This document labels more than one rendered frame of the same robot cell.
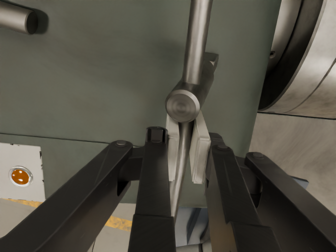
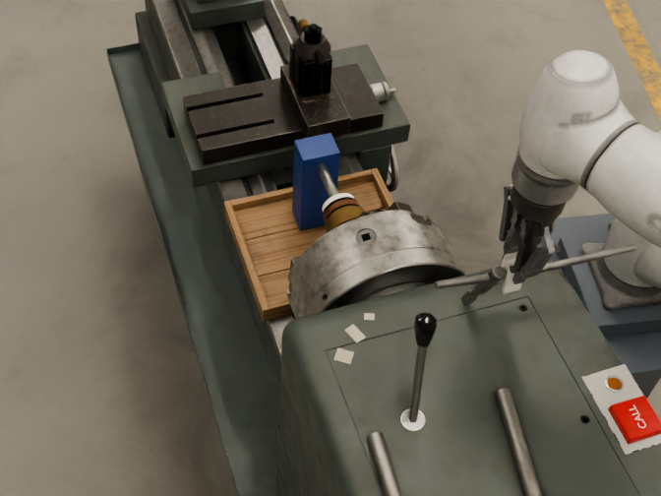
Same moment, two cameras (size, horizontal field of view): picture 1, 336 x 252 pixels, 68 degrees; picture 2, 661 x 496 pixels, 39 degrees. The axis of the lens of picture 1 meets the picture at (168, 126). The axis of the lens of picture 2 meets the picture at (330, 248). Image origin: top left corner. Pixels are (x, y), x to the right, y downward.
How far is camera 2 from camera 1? 1.30 m
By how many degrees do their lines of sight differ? 34
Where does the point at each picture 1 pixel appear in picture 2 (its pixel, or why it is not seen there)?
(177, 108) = (501, 273)
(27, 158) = (595, 382)
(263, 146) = not seen: hidden behind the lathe
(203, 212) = (633, 317)
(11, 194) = (633, 387)
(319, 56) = (427, 256)
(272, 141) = not seen: hidden behind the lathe
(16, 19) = (505, 393)
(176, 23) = (457, 325)
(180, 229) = not seen: outside the picture
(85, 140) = (559, 351)
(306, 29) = (414, 271)
